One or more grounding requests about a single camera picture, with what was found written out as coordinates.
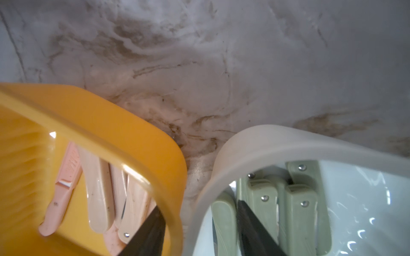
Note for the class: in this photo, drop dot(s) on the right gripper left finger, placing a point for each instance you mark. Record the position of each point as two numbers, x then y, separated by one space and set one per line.
148 240

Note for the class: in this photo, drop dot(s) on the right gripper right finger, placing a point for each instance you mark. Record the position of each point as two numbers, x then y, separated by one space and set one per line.
254 239

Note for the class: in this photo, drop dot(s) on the pink folding knife angled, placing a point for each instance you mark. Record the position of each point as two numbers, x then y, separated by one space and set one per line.
135 210

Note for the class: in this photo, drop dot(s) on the green folding knife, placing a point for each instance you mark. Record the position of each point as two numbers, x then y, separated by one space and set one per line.
267 215
309 173
300 220
224 225
272 179

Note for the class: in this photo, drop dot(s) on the pink folding knife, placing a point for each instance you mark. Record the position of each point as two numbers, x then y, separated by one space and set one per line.
96 171
119 181

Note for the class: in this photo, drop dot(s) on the long pink fruit knife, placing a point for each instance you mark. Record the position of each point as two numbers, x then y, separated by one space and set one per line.
67 179

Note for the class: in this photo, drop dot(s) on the white storage box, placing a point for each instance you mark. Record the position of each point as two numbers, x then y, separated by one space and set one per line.
367 192

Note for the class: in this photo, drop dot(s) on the yellow storage box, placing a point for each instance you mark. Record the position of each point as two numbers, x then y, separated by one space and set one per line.
37 123

